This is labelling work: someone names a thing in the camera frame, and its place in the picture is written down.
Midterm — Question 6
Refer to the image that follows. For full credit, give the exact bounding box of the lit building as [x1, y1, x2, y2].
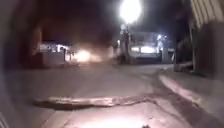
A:
[128, 31, 175, 64]

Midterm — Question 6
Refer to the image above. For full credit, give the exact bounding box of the grey asphalt road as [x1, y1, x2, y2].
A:
[6, 62, 224, 128]

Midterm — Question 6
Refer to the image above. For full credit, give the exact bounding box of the street lamp pole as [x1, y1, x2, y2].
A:
[118, 0, 143, 65]

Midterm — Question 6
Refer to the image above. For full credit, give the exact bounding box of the pale raised pavement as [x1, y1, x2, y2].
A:
[157, 69, 224, 124]

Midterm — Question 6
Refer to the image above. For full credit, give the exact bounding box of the building with slatted front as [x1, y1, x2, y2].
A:
[173, 0, 224, 77]

